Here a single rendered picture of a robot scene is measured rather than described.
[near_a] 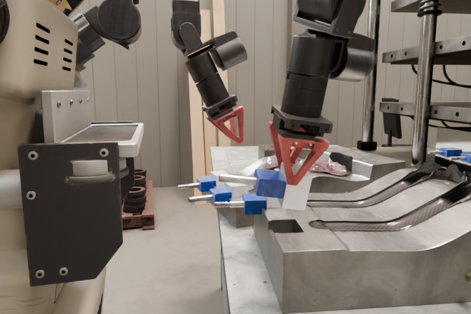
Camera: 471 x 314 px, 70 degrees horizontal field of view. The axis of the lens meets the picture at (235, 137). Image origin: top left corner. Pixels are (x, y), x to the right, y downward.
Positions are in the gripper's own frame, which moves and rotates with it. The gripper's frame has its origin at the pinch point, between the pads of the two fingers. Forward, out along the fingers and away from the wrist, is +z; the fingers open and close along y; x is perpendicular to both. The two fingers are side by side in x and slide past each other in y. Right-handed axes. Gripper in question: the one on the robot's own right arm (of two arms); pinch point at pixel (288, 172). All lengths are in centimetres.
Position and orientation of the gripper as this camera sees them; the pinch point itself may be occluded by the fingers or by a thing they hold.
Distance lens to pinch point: 51.4
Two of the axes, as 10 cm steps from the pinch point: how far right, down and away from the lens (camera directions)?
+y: -0.9, -2.7, 9.6
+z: -1.4, 9.6, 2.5
